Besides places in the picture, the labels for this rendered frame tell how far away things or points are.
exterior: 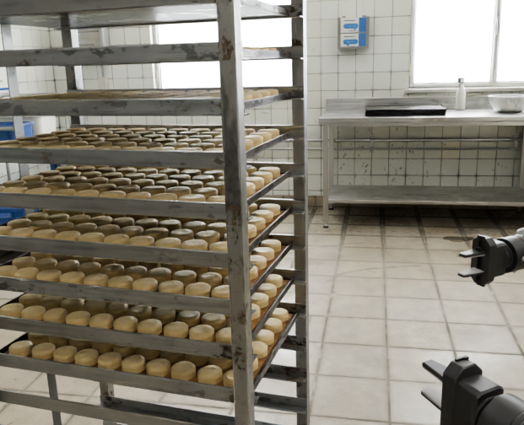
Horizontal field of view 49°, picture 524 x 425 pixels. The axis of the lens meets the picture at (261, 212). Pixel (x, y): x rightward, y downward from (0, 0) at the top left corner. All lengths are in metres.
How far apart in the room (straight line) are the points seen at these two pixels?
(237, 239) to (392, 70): 4.34
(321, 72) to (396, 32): 0.71
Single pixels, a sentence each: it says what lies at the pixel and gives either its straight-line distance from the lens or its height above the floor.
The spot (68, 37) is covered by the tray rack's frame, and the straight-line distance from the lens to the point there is 1.63.
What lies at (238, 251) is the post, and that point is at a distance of 0.99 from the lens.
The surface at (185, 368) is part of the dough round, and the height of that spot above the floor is 0.70.
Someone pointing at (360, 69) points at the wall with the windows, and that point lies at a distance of 5.24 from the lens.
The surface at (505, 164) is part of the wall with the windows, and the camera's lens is 5.43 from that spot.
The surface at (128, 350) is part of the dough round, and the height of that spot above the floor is 0.70.
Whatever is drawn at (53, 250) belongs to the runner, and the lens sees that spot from 1.22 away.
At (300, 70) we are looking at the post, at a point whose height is 1.28.
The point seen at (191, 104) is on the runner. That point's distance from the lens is 1.01.
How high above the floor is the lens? 1.30
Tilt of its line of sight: 14 degrees down
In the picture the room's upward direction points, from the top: 2 degrees counter-clockwise
